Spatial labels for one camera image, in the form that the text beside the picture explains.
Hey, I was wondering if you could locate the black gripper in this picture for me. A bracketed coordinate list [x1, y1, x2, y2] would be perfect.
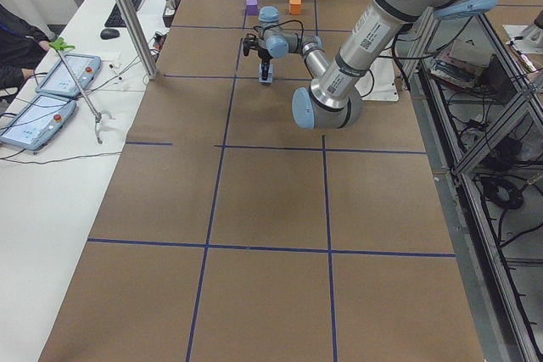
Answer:
[257, 48, 272, 81]

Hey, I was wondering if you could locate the light blue foam block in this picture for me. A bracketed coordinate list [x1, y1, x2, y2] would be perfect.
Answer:
[259, 62, 274, 84]

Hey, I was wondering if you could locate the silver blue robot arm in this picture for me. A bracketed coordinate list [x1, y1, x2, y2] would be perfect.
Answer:
[244, 0, 498, 129]

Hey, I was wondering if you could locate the purple foam block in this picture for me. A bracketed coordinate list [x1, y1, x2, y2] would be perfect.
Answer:
[245, 0, 260, 16]

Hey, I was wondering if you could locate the orange foam block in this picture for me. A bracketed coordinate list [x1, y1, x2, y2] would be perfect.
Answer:
[288, 0, 303, 15]

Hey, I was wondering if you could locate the black computer keyboard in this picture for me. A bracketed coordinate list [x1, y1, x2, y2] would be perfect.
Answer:
[104, 0, 148, 28]

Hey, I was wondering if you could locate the black computer mouse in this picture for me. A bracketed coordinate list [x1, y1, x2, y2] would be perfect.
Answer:
[100, 27, 120, 40]

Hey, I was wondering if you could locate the brown paper table cover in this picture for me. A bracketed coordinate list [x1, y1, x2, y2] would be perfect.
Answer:
[41, 0, 483, 361]

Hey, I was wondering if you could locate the lower teach pendant tablet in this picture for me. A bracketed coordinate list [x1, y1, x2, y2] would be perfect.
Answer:
[1, 93, 77, 151]

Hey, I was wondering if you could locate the seated person dark jacket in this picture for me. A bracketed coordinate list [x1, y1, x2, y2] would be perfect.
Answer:
[1, 5, 50, 90]

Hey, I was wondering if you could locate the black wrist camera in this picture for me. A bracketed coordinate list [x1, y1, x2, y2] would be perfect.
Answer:
[242, 33, 260, 57]

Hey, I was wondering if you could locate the aluminium frame post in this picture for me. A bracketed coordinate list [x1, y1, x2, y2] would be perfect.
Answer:
[115, 0, 158, 80]

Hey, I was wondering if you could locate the green handled reacher grabber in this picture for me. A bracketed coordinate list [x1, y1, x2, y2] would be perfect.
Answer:
[49, 36, 114, 144]

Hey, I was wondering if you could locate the aluminium side rack frame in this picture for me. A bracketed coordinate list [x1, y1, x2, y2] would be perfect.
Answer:
[396, 3, 542, 361]

